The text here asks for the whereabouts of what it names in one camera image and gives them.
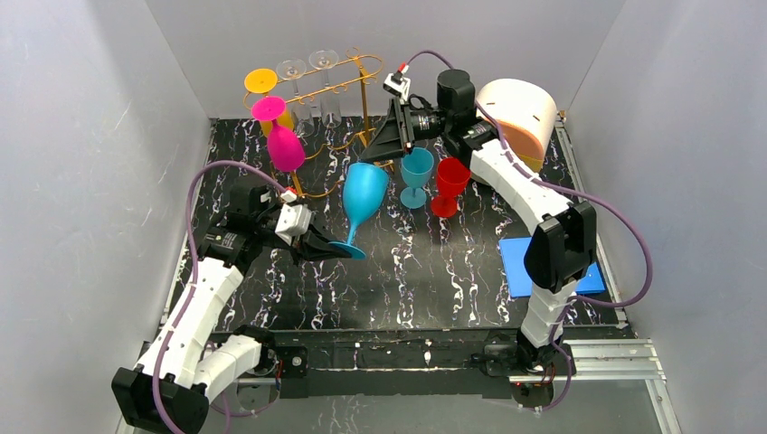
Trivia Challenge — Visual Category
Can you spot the light blue wine glass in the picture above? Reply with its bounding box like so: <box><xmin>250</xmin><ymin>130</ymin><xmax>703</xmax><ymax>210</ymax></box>
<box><xmin>400</xmin><ymin>147</ymin><xmax>434</xmax><ymax>209</ymax></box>

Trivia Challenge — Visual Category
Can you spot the red wine glass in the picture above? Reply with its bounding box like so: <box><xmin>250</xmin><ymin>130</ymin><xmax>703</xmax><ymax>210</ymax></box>
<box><xmin>431</xmin><ymin>157</ymin><xmax>471</xmax><ymax>218</ymax></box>

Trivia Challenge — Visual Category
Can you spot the teal blue wine glass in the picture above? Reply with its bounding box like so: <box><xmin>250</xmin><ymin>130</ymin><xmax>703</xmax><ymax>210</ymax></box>
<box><xmin>330</xmin><ymin>162</ymin><xmax>389</xmax><ymax>259</ymax></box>

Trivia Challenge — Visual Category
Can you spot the magenta wine glass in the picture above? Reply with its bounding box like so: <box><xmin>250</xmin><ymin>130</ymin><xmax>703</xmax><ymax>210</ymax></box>
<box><xmin>251</xmin><ymin>96</ymin><xmax>306</xmax><ymax>172</ymax></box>

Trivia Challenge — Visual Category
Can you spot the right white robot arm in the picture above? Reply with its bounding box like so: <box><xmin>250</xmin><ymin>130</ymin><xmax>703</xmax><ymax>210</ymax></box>
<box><xmin>362</xmin><ymin>65</ymin><xmax>597</xmax><ymax>365</ymax></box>

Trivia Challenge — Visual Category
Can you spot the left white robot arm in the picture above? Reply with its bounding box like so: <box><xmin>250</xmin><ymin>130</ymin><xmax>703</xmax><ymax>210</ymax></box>
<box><xmin>111</xmin><ymin>183</ymin><xmax>351</xmax><ymax>433</ymax></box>

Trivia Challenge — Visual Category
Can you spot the clear wine glass left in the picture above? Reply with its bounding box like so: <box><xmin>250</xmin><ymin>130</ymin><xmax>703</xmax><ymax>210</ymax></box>
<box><xmin>277</xmin><ymin>59</ymin><xmax>315</xmax><ymax>137</ymax></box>

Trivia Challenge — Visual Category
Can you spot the clear wine glass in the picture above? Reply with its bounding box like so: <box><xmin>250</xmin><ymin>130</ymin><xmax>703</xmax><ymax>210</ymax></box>
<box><xmin>277</xmin><ymin>59</ymin><xmax>315</xmax><ymax>137</ymax></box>
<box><xmin>309</xmin><ymin>50</ymin><xmax>342</xmax><ymax>129</ymax></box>

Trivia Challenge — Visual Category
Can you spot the clear wine glass right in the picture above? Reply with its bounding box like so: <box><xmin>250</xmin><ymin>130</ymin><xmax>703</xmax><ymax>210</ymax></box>
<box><xmin>309</xmin><ymin>50</ymin><xmax>342</xmax><ymax>129</ymax></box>

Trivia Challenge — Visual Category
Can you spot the yellow wine glass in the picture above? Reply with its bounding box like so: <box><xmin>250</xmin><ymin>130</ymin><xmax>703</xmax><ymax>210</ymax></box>
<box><xmin>243</xmin><ymin>68</ymin><xmax>294</xmax><ymax>130</ymax></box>

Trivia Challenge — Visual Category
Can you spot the round pastel drawer cabinet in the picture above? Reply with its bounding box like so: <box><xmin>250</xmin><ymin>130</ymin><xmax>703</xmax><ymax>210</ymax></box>
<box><xmin>477</xmin><ymin>79</ymin><xmax>557</xmax><ymax>173</ymax></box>

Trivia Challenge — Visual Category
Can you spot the blue flat board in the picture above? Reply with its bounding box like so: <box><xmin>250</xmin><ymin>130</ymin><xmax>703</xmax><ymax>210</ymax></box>
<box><xmin>498</xmin><ymin>237</ymin><xmax>606</xmax><ymax>298</ymax></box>

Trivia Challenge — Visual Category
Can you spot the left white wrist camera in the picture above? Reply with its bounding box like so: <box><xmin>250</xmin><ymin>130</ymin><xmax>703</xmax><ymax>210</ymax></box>
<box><xmin>274</xmin><ymin>188</ymin><xmax>314</xmax><ymax>245</ymax></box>

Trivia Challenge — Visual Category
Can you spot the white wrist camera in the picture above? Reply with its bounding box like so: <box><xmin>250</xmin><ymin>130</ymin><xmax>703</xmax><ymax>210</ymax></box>
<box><xmin>383</xmin><ymin>62</ymin><xmax>412</xmax><ymax>104</ymax></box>
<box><xmin>274</xmin><ymin>188</ymin><xmax>314</xmax><ymax>245</ymax></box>

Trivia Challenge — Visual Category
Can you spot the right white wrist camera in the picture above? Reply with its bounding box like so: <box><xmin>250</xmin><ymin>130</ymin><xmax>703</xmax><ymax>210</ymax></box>
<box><xmin>383</xmin><ymin>62</ymin><xmax>412</xmax><ymax>104</ymax></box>

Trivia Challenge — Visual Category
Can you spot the gold wire wine glass rack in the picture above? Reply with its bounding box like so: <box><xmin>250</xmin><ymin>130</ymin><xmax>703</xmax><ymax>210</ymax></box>
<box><xmin>242</xmin><ymin>47</ymin><xmax>395</xmax><ymax>202</ymax></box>

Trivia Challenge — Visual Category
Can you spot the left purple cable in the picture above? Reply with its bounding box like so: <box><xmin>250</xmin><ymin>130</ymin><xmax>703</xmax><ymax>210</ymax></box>
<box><xmin>150</xmin><ymin>159</ymin><xmax>298</xmax><ymax>434</ymax></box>

